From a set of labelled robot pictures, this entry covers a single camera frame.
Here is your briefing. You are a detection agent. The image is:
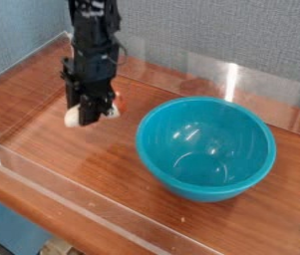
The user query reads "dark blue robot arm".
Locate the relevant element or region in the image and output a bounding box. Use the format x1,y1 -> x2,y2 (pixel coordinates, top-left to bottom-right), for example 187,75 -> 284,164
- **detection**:
60,0 -> 122,128

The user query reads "clear acrylic front barrier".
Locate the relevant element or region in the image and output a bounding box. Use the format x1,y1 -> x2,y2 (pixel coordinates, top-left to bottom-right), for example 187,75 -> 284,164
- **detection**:
0,145 -> 222,255

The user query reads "clear acrylic left barrier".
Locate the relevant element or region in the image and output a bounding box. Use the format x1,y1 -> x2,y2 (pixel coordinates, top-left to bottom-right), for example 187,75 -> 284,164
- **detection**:
0,33 -> 71,142

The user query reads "blue plastic bowl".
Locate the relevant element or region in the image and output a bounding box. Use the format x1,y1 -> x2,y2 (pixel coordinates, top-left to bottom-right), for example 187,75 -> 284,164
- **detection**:
137,97 -> 277,202

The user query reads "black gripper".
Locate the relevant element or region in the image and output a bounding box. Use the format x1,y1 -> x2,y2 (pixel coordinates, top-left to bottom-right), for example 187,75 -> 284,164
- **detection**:
60,44 -> 119,126

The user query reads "clear acrylic back barrier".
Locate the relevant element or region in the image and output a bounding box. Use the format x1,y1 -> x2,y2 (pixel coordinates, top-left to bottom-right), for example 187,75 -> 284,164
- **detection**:
119,35 -> 300,134

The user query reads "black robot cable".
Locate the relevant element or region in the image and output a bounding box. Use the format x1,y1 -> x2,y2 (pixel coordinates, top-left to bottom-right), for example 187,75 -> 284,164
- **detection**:
107,38 -> 128,66

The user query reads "white brown toy mushroom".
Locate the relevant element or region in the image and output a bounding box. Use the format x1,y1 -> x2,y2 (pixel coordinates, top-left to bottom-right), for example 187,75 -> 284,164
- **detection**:
64,93 -> 126,128

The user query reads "clear acrylic barrier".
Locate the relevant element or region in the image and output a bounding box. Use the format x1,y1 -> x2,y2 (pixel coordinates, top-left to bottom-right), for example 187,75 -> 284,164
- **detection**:
0,33 -> 71,142
119,35 -> 300,134
0,145 -> 222,255

